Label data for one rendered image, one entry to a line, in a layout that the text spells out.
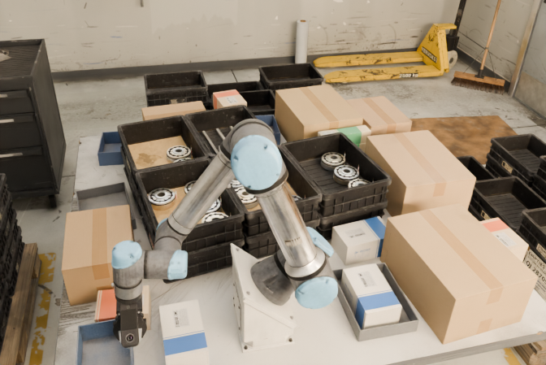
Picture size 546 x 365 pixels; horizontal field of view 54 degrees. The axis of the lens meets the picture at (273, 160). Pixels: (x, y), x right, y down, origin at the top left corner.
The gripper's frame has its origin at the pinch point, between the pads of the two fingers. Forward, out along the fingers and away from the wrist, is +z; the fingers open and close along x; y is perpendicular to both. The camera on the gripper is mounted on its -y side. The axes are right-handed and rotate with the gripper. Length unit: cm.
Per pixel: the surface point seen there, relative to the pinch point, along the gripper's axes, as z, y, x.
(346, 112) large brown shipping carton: -20, 107, -101
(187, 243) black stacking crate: -10.2, 31.6, -18.6
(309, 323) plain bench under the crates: 3, 4, -55
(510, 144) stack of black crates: 18, 136, -226
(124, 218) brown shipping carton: -9, 49, 2
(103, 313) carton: 0.4, 14.1, 8.1
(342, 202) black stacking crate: -16, 42, -77
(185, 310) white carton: -3.0, 9.1, -16.3
